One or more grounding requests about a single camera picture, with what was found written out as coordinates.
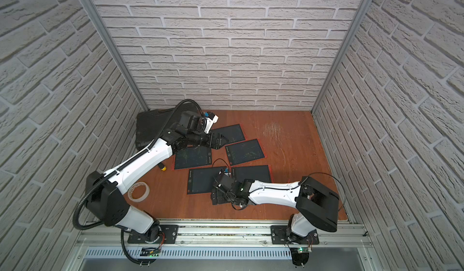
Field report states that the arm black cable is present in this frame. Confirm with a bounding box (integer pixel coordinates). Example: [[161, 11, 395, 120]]
[[72, 98, 204, 266], [211, 157, 347, 214]]

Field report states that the far writing tablet red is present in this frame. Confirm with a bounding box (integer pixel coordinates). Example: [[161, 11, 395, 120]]
[[211, 124, 246, 145]]

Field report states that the black screwdriver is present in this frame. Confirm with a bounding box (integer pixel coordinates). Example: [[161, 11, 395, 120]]
[[157, 163, 167, 171]]

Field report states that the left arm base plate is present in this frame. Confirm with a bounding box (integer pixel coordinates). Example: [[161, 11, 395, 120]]
[[128, 225, 179, 244]]

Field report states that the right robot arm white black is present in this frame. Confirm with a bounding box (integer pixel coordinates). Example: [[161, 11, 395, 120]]
[[213, 171, 340, 243]]

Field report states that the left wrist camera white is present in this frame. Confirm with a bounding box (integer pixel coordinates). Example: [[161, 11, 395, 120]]
[[204, 111, 219, 134]]

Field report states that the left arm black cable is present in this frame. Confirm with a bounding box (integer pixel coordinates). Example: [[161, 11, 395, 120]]
[[72, 98, 204, 266]]

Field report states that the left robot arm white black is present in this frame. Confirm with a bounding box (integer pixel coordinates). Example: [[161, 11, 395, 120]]
[[72, 111, 228, 242]]

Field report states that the white tape roll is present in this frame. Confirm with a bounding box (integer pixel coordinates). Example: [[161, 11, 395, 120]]
[[128, 182, 150, 203]]

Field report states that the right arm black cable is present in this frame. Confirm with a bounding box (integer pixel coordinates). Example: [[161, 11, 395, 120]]
[[211, 157, 347, 214]]

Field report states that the left writing tablet red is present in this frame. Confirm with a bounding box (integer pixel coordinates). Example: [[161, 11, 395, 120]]
[[174, 146, 212, 169]]

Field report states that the writing tablet red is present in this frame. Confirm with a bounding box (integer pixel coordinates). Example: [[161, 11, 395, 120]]
[[211, 124, 246, 145], [174, 146, 212, 169]]

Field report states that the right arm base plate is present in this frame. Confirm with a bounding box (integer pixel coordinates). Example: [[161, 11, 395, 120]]
[[270, 225, 320, 246]]

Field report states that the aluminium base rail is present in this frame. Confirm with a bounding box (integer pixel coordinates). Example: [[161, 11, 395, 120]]
[[65, 218, 381, 271]]

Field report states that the black plastic tool case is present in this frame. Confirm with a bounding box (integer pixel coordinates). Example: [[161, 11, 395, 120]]
[[135, 109, 182, 151]]

